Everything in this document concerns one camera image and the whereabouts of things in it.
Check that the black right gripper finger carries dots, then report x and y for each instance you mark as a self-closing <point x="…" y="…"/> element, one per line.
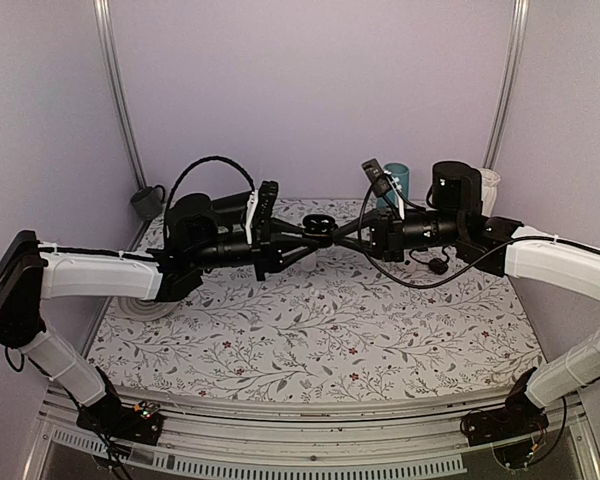
<point x="354" y="227"/>
<point x="363" y="247"/>

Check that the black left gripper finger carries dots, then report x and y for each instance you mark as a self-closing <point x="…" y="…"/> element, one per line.
<point x="295" y="248"/>
<point x="283" y="227"/>

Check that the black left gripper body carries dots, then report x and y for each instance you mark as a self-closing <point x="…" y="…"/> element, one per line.
<point x="263" y="259"/>

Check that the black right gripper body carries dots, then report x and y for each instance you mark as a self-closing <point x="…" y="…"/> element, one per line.
<point x="393" y="239"/>

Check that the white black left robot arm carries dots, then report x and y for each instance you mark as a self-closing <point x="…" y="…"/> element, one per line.
<point x="201" y="235"/>

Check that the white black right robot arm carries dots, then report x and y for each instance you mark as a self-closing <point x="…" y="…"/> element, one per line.
<point x="499" y="246"/>

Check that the small black closed earbud case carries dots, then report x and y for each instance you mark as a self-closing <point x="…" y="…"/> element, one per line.
<point x="438" y="266"/>

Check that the black cylinder speaker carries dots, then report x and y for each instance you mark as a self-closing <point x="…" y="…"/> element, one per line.
<point x="235" y="204"/>

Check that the teal tall vase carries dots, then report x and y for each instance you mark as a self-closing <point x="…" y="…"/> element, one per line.
<point x="400" y="175"/>

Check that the white ribbed vase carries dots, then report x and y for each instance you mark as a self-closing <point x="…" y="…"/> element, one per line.
<point x="490" y="181"/>

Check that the grey cup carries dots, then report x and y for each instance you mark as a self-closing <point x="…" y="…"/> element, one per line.
<point x="148" y="202"/>

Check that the white spiral plate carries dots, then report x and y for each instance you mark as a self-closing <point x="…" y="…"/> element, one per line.
<point x="142" y="310"/>

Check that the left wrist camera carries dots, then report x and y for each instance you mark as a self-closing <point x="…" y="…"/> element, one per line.
<point x="259" y="208"/>

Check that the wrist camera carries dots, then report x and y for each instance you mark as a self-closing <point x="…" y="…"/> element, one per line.
<point x="384" y="188"/>
<point x="259" y="208"/>

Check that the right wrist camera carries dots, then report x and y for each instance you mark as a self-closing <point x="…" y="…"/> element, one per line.
<point x="384" y="188"/>

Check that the aluminium front rail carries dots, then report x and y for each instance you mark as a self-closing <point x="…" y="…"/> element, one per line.
<point x="393" y="439"/>

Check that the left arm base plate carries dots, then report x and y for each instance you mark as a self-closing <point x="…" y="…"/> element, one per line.
<point x="141" y="423"/>

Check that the right aluminium frame post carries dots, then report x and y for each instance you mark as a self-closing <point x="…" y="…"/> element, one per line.
<point x="513" y="58"/>

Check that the aluminium frame post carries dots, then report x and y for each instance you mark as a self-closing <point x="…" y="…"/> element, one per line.
<point x="104" y="25"/>
<point x="513" y="58"/>

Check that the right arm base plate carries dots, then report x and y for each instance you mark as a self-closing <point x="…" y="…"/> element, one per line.
<point x="489" y="426"/>

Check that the left aluminium frame post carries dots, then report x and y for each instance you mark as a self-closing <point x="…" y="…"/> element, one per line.
<point x="104" y="25"/>

